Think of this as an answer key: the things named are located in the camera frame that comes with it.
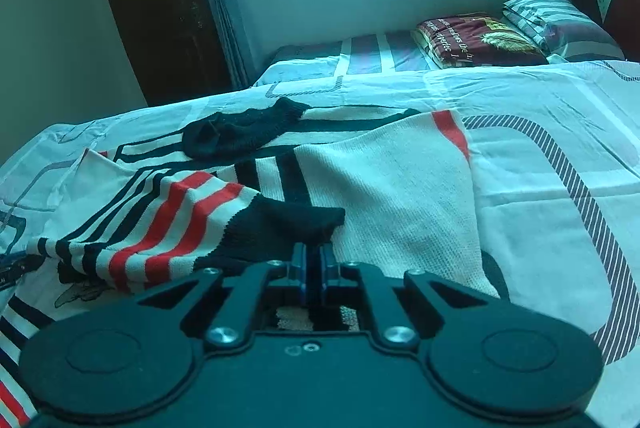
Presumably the dark wooden door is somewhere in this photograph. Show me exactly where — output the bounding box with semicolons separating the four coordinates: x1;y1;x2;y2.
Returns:
89;0;235;107

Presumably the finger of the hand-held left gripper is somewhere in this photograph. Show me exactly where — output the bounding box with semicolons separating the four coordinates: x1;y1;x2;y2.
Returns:
0;251;33;282

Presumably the white patterned bed cover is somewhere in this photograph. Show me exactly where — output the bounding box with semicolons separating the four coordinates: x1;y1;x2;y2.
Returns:
0;58;640;428

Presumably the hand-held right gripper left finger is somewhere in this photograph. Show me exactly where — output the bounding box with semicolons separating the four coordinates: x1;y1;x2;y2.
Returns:
132;242;308;346

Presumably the striped bed sheet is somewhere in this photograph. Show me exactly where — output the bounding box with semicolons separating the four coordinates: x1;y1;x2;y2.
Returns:
254;29;437;87

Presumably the striped knit sweater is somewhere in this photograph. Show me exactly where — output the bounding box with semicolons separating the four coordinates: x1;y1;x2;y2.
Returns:
0;97;512;428

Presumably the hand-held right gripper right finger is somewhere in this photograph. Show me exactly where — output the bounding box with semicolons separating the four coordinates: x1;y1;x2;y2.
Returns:
320;242;495;346

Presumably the striped pillow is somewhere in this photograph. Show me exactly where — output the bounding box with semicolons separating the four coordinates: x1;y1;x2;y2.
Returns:
502;0;627;63

